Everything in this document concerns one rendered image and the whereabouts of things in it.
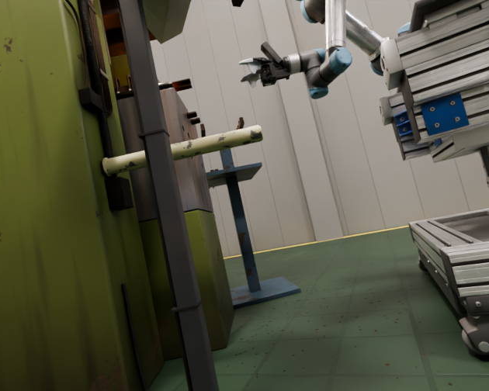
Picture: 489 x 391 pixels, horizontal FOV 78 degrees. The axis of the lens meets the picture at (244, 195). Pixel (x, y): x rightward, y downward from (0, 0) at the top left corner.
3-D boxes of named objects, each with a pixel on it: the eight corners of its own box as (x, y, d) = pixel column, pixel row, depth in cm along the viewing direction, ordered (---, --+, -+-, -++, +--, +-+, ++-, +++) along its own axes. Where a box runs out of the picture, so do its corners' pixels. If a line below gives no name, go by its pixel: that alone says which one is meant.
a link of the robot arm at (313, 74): (321, 87, 113) (314, 60, 114) (306, 101, 123) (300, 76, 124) (338, 86, 115) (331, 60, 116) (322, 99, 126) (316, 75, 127)
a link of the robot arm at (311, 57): (329, 62, 118) (324, 42, 119) (302, 68, 118) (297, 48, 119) (324, 72, 126) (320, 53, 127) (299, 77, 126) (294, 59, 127)
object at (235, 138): (263, 144, 85) (259, 126, 86) (264, 139, 80) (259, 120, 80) (113, 178, 86) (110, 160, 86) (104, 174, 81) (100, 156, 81)
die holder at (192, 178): (213, 212, 140) (195, 122, 145) (198, 208, 103) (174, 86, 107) (98, 237, 141) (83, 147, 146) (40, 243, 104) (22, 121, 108)
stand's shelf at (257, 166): (251, 179, 192) (251, 176, 192) (262, 165, 153) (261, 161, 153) (205, 188, 188) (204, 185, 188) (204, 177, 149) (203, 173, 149)
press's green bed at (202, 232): (234, 313, 136) (213, 212, 140) (227, 348, 98) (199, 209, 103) (115, 338, 137) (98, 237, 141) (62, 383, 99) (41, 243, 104)
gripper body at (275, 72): (261, 78, 118) (291, 72, 118) (257, 58, 119) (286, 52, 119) (261, 88, 126) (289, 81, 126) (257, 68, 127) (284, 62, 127)
